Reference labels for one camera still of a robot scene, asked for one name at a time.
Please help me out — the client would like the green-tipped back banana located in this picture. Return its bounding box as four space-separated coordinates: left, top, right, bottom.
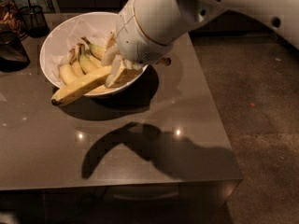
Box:
82 36 106 60

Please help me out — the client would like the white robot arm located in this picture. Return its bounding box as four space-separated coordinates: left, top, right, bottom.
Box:
115 0 299 65

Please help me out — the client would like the black mesh pen holder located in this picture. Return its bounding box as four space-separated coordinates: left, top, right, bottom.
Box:
20 0 50 38

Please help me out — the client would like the large front yellow banana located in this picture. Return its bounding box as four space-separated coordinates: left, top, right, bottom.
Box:
50 66 111 106

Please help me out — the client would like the dark pitcher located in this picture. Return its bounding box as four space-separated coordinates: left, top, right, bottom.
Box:
0 31 30 72

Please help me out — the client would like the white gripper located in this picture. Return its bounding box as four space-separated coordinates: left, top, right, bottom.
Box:
102 0 173 88

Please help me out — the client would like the white bowl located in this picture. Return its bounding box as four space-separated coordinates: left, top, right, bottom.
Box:
39 12 148 98

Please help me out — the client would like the left lying yellow banana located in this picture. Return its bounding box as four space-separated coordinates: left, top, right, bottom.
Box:
59 63 78 84

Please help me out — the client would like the greenish upright banana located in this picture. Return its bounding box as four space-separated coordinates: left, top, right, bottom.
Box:
77 43 97 74

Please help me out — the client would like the dark glass jar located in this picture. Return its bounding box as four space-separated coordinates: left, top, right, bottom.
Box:
0 0 27 39

